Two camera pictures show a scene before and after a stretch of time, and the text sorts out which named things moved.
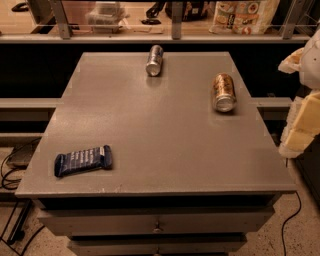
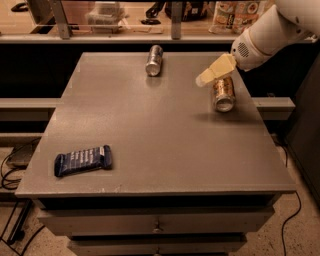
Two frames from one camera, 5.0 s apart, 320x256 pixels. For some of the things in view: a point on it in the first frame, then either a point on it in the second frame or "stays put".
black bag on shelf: x=192 y=10 stays put
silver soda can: x=155 y=57 stays put
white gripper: x=312 y=65 to x=247 y=53
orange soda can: x=224 y=95 stays put
